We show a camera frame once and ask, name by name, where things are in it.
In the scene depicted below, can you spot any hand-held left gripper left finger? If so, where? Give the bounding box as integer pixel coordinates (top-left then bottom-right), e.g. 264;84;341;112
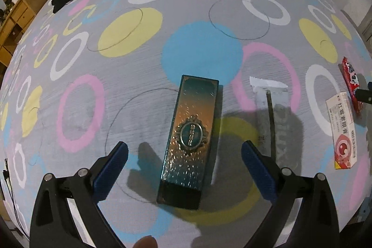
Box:
29;141;130;248

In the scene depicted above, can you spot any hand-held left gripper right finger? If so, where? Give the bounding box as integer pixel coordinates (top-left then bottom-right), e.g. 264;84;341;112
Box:
241;140;344;248

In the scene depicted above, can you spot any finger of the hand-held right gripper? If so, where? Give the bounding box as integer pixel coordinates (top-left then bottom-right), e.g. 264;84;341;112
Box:
356;74;372;105

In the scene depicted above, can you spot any red candy bar wrapper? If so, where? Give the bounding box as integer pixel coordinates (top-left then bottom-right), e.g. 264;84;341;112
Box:
338;56;364;115

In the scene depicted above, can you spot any dark green patterned box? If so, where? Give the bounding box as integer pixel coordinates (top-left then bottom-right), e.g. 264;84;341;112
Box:
156;74;220;210

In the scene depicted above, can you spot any person's left hand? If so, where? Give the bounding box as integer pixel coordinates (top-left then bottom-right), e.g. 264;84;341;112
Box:
136;237;158;248

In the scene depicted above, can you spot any red and white medicine box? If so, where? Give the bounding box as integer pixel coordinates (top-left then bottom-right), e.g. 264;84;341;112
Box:
325;91;359;170

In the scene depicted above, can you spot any grey bedsheet with coloured circles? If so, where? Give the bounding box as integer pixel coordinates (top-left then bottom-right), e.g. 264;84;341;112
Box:
0;0;372;248

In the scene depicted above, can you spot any wooden desk with drawers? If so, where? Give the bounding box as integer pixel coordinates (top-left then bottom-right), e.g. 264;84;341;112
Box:
0;0;56;68

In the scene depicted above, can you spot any black cable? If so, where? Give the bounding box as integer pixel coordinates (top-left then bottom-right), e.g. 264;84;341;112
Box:
2;158;27;235

